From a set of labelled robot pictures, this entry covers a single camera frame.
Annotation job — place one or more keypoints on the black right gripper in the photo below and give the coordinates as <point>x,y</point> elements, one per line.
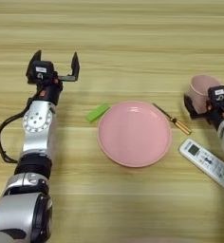
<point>216,115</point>

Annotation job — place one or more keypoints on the green rectangular block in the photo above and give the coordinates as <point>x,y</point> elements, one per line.
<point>98,113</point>

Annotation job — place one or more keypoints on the pink round plate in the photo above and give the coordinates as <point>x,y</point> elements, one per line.
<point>134,136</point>

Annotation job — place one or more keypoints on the white remote control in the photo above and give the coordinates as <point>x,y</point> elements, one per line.
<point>209,161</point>

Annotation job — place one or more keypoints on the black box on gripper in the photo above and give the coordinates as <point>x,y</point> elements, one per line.
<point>41,71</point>
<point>218,93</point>

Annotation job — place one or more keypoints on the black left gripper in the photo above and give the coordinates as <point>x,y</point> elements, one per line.
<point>49,91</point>

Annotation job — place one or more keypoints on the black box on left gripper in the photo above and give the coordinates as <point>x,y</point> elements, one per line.
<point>41,71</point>

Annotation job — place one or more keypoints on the pink plastic cup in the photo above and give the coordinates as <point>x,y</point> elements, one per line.
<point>199,91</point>

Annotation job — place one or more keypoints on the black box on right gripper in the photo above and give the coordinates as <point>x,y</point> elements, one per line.
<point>218,93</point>

